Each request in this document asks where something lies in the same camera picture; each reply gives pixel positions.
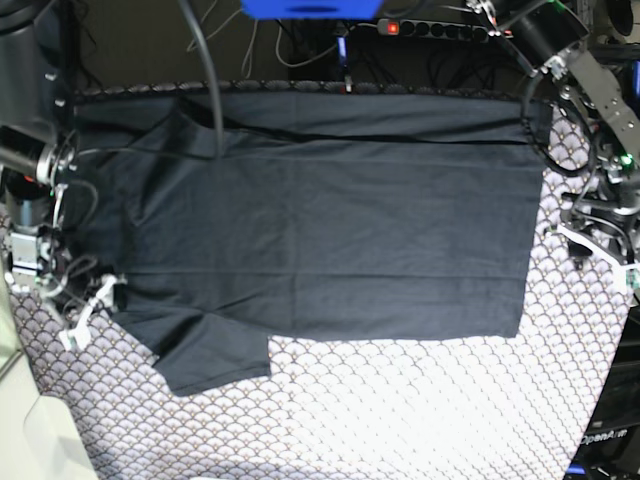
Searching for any black power strip red switch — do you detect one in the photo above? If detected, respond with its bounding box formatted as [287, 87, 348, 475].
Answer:
[375, 18, 489, 43]

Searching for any white cabinet corner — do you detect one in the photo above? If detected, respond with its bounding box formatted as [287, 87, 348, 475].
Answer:
[1, 286, 97, 479]

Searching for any grey cable loop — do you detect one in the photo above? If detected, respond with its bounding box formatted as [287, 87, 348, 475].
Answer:
[274, 19, 341, 69]

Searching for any black OpenArm base box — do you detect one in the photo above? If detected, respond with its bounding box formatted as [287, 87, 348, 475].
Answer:
[564, 305, 639, 479]

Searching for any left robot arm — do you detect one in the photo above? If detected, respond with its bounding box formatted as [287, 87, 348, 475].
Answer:
[465, 1, 639, 274]

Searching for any dark navy T-shirt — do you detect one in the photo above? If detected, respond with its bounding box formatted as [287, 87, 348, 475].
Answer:
[74, 92, 543, 396]

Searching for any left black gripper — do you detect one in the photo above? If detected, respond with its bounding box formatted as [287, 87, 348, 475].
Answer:
[561, 199, 635, 270]

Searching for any blue clamp far right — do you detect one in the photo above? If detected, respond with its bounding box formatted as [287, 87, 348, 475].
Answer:
[627, 61, 640, 114]

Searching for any blue clamp handle centre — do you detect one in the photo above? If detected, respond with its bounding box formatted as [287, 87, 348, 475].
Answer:
[336, 36, 348, 71]

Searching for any blue box at top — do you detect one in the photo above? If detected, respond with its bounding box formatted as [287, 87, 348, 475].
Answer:
[241, 0, 383, 20]

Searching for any fan-patterned grey tablecloth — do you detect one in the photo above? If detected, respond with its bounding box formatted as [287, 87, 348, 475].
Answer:
[0, 79, 640, 480]

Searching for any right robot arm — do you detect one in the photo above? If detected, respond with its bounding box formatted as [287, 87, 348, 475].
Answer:
[1, 1, 113, 325]

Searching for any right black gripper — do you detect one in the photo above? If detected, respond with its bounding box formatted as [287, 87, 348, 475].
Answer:
[44, 255, 125, 320]

